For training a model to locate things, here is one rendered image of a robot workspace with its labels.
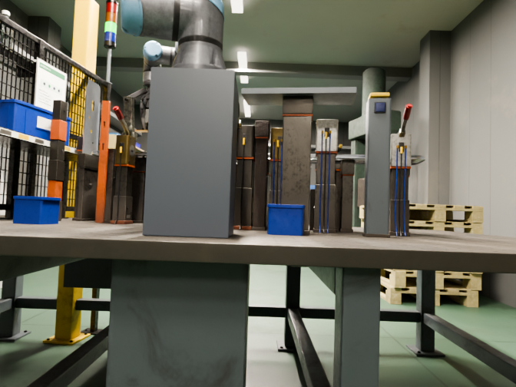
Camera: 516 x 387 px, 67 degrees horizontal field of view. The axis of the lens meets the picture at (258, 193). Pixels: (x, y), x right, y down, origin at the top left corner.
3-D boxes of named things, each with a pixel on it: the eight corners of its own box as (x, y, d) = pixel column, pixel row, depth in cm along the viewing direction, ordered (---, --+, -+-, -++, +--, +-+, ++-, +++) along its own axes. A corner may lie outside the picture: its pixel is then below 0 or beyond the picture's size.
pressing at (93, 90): (97, 157, 185) (101, 86, 187) (83, 153, 174) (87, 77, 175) (96, 157, 185) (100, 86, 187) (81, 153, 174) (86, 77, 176)
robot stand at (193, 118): (228, 238, 91) (234, 69, 93) (142, 235, 91) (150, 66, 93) (233, 233, 111) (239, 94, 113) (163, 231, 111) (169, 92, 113)
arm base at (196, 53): (225, 72, 96) (226, 33, 96) (163, 70, 96) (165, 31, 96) (229, 91, 111) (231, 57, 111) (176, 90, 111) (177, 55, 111)
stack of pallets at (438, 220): (487, 309, 344) (487, 206, 348) (391, 305, 344) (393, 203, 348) (427, 283, 466) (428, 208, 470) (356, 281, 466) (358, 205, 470)
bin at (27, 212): (61, 223, 136) (62, 197, 136) (41, 224, 126) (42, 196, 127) (31, 223, 138) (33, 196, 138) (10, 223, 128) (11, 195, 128)
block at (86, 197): (96, 220, 184) (100, 157, 185) (81, 220, 172) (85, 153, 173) (90, 220, 184) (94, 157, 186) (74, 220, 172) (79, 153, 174)
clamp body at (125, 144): (133, 225, 160) (137, 138, 161) (121, 225, 150) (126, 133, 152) (118, 224, 160) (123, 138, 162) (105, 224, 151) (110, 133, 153)
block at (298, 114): (309, 233, 133) (313, 102, 135) (309, 234, 125) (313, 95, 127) (280, 232, 134) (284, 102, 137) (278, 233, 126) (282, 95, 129)
